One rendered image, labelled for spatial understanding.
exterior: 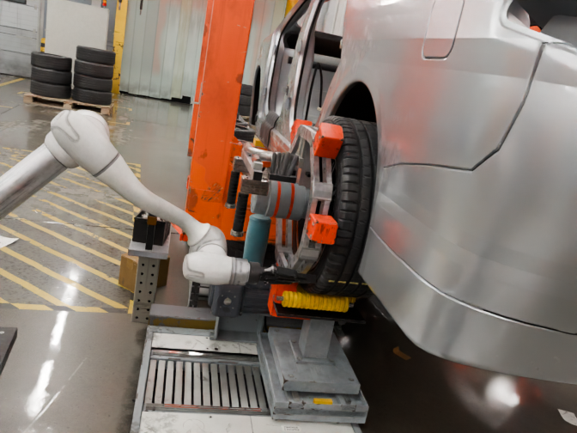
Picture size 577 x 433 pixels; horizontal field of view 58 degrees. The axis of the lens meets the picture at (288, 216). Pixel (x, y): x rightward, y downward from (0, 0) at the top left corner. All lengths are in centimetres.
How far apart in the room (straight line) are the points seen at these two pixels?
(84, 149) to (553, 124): 115
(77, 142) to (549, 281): 120
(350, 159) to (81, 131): 80
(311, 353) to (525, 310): 116
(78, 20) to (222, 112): 1056
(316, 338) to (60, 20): 1126
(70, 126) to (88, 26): 1116
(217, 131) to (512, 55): 143
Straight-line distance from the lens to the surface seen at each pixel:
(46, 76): 1008
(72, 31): 1272
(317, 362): 213
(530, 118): 106
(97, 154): 155
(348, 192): 163
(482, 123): 113
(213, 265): 169
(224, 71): 225
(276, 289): 197
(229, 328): 253
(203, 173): 230
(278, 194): 184
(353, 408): 207
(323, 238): 159
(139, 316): 269
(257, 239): 202
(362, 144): 173
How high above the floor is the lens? 129
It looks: 15 degrees down
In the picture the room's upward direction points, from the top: 11 degrees clockwise
